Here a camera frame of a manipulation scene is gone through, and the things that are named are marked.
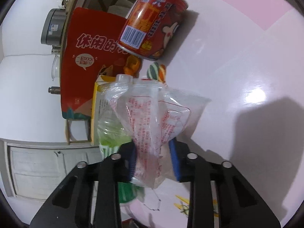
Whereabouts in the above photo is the clear plastic bag red print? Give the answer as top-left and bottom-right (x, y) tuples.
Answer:
(106, 79), (211, 188)

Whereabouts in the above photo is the white yellow medicine box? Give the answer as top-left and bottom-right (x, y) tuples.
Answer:
(91, 76), (115, 146)

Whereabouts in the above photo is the red drink can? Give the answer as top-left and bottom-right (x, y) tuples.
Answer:
(117, 0), (188, 60)

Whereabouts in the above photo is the red snack bag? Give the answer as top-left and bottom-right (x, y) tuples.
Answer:
(60, 7), (129, 120)

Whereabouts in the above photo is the grey rice cooker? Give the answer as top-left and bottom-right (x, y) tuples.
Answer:
(41, 8), (67, 46)

